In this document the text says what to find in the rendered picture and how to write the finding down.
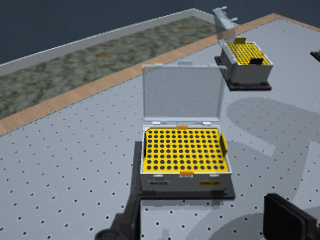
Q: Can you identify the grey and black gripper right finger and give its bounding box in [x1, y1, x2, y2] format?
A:
[263, 193, 320, 240]

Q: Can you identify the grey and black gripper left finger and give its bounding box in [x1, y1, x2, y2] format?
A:
[95, 195, 141, 240]

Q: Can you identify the grey perforated base plate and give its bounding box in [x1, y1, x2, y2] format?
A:
[0, 18, 320, 240]

